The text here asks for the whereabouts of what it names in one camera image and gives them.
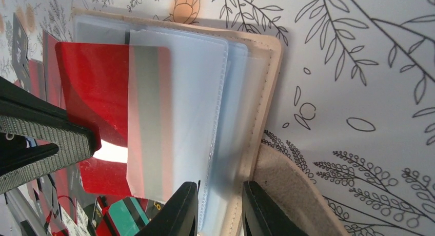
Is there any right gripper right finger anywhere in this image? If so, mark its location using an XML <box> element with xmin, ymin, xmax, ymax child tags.
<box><xmin>242</xmin><ymin>181</ymin><xmax>307</xmax><ymax>236</ymax></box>

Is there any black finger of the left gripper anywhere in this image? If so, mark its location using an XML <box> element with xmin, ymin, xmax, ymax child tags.
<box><xmin>1</xmin><ymin>78</ymin><xmax>101</xmax><ymax>193</ymax></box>

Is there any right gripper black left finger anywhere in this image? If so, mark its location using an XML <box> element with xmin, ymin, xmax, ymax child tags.
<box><xmin>137</xmin><ymin>182</ymin><xmax>198</xmax><ymax>236</ymax></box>

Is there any red card black stripe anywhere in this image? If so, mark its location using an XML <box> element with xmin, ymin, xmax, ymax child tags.
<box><xmin>55</xmin><ymin>42</ymin><xmax>175</xmax><ymax>201</ymax></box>

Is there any beige leather card holder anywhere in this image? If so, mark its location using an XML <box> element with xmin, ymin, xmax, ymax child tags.
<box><xmin>72</xmin><ymin>9</ymin><xmax>346</xmax><ymax>235</ymax></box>

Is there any teal card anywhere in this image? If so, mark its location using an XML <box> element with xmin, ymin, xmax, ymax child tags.
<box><xmin>97</xmin><ymin>197</ymin><xmax>150</xmax><ymax>235</ymax></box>

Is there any floral table mat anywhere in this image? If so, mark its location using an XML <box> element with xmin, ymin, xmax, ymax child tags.
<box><xmin>1</xmin><ymin>0</ymin><xmax>434</xmax><ymax>235</ymax></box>

